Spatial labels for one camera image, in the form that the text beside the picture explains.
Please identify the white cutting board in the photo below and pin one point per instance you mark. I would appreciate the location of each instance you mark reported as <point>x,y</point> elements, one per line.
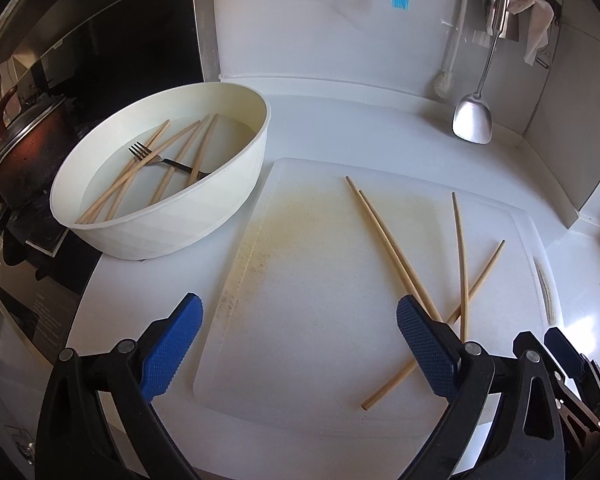
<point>305,285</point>

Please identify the dark cooking pot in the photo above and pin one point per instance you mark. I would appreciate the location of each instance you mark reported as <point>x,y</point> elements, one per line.
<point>35,155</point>

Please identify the metal spatula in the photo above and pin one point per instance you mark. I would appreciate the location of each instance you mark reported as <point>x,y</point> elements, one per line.
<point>472,120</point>

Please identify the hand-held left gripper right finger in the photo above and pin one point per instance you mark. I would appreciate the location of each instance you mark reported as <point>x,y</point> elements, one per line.
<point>430,355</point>

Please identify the white bottle brush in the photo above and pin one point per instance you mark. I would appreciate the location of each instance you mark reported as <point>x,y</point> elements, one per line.
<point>444,84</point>

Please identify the steel range hood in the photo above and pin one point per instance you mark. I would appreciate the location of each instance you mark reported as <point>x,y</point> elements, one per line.
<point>105,15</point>

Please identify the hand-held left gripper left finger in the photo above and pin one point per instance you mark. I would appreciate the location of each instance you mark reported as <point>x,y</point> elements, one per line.
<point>172,345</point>

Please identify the wooden chopstick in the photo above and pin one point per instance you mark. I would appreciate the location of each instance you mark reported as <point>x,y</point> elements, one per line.
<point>177,136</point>
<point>111,186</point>
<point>483,266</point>
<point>125,198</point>
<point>461,270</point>
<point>400,255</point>
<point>374,225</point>
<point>200,160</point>
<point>167,177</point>

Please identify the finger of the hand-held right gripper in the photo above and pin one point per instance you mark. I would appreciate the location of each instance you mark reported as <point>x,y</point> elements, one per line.
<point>565,352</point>
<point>525,341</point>

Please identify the pale hanging cloth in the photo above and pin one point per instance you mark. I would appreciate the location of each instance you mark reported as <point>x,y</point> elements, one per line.
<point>537,25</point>

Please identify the white round basin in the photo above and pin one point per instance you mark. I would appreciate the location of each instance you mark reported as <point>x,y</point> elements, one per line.
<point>180,230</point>

